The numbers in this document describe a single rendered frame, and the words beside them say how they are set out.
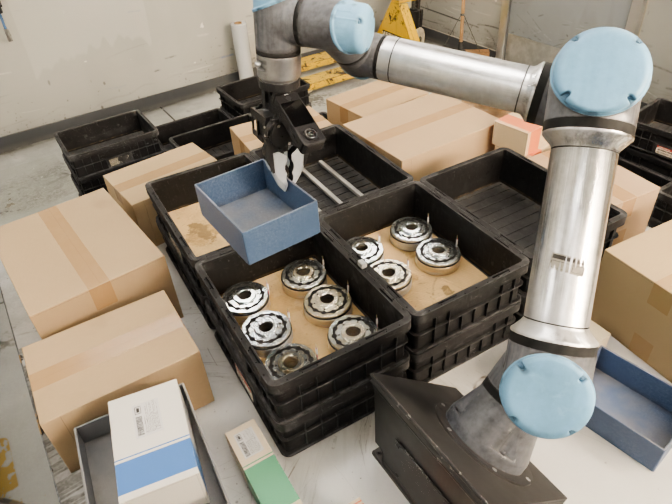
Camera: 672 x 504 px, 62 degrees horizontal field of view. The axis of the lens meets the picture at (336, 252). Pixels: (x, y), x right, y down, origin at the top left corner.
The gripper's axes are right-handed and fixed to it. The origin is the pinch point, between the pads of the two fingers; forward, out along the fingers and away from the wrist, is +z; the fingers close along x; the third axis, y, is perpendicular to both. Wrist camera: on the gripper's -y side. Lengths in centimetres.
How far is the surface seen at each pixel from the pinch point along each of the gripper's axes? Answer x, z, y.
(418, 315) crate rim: -12.8, 18.6, -26.2
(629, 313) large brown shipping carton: -60, 29, -41
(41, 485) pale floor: 67, 119, 54
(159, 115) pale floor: -57, 107, 312
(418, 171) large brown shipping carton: -56, 23, 26
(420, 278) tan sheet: -27.9, 27.3, -9.6
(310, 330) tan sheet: 0.8, 29.8, -9.0
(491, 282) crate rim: -30.2, 17.2, -27.2
